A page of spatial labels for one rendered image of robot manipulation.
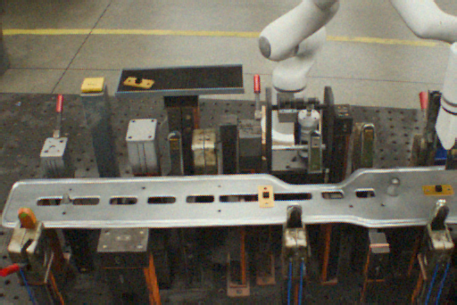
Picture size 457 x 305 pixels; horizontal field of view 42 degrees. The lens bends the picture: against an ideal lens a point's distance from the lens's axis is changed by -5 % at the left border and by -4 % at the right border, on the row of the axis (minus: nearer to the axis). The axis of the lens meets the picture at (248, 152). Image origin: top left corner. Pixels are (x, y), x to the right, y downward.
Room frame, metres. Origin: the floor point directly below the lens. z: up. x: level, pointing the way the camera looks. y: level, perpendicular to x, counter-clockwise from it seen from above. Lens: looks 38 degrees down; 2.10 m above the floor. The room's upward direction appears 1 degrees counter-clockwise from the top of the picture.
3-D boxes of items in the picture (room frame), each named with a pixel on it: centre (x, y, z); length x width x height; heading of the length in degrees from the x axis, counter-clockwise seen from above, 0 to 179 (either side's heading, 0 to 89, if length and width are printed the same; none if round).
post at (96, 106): (1.54, 0.45, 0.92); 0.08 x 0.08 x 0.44; 1
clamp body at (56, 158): (1.37, 0.55, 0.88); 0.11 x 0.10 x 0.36; 1
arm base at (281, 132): (1.82, -0.14, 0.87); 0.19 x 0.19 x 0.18
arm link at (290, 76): (1.83, -0.17, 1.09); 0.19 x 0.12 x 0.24; 122
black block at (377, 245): (1.04, -0.32, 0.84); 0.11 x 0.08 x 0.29; 1
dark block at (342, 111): (1.43, -0.26, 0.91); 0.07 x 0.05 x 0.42; 1
